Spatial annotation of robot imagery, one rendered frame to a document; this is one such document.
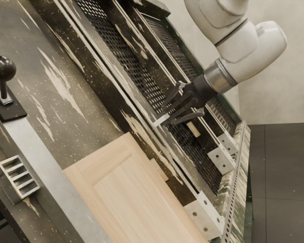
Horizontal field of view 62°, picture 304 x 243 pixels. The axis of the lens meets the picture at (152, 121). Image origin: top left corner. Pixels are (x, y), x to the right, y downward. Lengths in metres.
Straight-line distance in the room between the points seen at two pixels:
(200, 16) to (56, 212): 0.53
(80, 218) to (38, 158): 0.13
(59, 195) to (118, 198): 0.17
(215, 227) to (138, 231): 0.28
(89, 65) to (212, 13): 0.39
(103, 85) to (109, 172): 0.29
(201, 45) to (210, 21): 3.76
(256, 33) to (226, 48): 0.08
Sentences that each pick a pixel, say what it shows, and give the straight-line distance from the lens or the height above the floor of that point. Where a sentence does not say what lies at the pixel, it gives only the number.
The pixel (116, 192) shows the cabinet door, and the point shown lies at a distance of 0.62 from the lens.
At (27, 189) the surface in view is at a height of 1.24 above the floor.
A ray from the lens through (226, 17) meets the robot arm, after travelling 0.65.
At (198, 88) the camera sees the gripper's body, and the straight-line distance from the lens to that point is 0.72.
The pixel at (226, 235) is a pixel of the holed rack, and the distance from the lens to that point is 0.89.
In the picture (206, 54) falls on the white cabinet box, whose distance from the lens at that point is 4.41.
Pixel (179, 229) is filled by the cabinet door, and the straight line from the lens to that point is 0.75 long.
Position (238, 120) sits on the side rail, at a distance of 2.23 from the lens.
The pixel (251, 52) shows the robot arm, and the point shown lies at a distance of 0.68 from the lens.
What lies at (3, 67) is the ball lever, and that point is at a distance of 0.42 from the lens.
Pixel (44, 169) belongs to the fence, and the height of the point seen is 1.26.
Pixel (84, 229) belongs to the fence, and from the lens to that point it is 0.50.
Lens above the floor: 1.41
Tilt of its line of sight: 11 degrees down
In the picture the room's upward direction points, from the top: 8 degrees counter-clockwise
